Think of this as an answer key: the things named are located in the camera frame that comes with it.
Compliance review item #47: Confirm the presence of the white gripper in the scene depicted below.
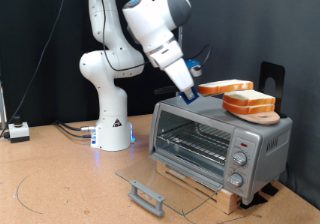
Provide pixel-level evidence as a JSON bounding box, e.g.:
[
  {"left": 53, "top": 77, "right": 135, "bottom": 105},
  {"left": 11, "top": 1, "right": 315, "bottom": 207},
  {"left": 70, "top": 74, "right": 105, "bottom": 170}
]
[{"left": 164, "top": 57, "right": 196, "bottom": 101}]

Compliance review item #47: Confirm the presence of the blue spatula grip block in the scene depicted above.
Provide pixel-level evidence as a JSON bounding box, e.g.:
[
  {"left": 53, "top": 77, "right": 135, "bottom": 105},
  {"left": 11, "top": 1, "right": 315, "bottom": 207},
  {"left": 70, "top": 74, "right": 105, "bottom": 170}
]
[{"left": 179, "top": 87, "right": 200, "bottom": 105}]

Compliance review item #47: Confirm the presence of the white bread slice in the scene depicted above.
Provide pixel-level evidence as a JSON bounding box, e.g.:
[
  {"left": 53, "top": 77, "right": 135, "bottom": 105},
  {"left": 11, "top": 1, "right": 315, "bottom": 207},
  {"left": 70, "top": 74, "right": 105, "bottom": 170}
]
[
  {"left": 197, "top": 79, "right": 255, "bottom": 96},
  {"left": 222, "top": 89, "right": 277, "bottom": 107},
  {"left": 222, "top": 101, "right": 276, "bottom": 115}
]

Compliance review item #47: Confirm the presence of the glass oven door with handle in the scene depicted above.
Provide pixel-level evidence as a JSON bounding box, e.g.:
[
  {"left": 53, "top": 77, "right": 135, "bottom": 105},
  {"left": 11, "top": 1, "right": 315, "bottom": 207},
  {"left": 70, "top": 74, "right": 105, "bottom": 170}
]
[{"left": 115, "top": 152, "right": 225, "bottom": 218}]

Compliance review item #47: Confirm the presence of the silver oven dial knob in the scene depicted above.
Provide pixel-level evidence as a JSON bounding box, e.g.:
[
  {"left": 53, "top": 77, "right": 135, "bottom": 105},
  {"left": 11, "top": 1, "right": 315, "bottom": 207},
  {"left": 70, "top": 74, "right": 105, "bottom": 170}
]
[
  {"left": 227, "top": 172, "right": 245, "bottom": 188},
  {"left": 232, "top": 150, "right": 249, "bottom": 167}
]

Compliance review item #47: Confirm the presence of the silver toaster oven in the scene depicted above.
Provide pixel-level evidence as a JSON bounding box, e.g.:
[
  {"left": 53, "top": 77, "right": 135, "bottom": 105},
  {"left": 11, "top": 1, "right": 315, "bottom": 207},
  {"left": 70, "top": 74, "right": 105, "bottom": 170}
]
[{"left": 148, "top": 93, "right": 294, "bottom": 206}]

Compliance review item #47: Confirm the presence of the dark grey backdrop curtain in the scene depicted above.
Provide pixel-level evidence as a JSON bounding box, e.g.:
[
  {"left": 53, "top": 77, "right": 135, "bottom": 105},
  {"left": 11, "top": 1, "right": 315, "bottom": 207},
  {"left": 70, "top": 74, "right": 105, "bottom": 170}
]
[{"left": 182, "top": 0, "right": 320, "bottom": 211}]

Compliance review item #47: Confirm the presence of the small wooden serving board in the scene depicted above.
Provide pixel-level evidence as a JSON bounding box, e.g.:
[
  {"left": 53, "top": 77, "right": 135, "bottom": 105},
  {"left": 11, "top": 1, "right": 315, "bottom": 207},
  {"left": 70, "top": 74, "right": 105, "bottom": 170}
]
[{"left": 229, "top": 109, "right": 281, "bottom": 126}]

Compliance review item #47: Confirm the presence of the black metal bookend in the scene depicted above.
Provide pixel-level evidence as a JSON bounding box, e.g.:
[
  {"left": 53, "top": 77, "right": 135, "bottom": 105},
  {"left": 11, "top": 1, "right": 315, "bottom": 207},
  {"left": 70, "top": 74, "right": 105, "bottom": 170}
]
[{"left": 258, "top": 61, "right": 288, "bottom": 119}]

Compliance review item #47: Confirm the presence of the wooden slatted crate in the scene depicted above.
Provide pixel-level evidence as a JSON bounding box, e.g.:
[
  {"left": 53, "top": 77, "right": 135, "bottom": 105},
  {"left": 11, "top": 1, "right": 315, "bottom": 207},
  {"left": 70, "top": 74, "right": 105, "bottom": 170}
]
[{"left": 155, "top": 160, "right": 243, "bottom": 216}]

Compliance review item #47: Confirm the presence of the black foam pad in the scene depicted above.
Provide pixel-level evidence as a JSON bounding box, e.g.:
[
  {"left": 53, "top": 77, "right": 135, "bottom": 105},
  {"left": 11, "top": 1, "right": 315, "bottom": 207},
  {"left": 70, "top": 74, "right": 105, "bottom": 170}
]
[
  {"left": 261, "top": 183, "right": 280, "bottom": 197},
  {"left": 239, "top": 193, "right": 269, "bottom": 210}
]

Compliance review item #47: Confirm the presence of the black backdrop curtain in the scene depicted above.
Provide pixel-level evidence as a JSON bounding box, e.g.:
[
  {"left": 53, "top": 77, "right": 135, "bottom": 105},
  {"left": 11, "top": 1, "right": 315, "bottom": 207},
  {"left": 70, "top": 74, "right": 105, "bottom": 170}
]
[{"left": 0, "top": 0, "right": 183, "bottom": 128}]

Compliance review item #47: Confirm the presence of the white emergency stop box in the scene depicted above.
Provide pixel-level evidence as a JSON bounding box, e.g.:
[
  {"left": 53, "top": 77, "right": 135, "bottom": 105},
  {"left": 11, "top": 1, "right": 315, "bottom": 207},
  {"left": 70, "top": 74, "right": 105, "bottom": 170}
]
[{"left": 8, "top": 115, "right": 31, "bottom": 144}]

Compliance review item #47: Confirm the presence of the thin metal stand pole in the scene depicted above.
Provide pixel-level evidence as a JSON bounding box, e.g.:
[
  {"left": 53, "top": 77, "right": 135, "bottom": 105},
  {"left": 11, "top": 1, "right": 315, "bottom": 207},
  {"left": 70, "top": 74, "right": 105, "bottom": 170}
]
[{"left": 0, "top": 82, "right": 8, "bottom": 130}]

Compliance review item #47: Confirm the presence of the wrist camera blue mount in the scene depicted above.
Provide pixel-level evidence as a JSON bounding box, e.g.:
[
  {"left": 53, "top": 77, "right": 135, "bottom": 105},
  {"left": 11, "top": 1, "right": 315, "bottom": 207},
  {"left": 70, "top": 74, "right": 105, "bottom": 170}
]
[{"left": 184, "top": 58, "right": 203, "bottom": 78}]

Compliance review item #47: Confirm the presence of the oven wire rack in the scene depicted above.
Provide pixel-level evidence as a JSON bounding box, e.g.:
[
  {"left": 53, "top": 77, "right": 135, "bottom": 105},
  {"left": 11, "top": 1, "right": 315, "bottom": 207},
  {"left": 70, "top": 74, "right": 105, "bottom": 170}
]
[{"left": 156, "top": 122, "right": 233, "bottom": 163}]

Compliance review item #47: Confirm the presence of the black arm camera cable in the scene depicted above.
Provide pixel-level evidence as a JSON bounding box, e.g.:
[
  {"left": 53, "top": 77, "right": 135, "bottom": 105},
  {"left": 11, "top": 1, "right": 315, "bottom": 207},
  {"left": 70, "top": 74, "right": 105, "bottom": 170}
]
[{"left": 98, "top": 0, "right": 213, "bottom": 73}]

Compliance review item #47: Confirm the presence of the black base cable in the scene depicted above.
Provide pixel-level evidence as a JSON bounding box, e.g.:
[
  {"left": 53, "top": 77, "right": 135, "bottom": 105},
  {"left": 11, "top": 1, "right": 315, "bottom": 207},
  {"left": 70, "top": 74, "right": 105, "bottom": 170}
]
[
  {"left": 57, "top": 124, "right": 94, "bottom": 139},
  {"left": 53, "top": 119, "right": 97, "bottom": 132}
]

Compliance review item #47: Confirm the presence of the long black hanging cable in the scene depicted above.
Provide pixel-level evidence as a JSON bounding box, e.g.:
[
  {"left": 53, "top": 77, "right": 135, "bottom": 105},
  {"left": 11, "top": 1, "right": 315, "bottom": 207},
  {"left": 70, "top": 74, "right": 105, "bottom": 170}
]
[{"left": 0, "top": 0, "right": 73, "bottom": 140}]

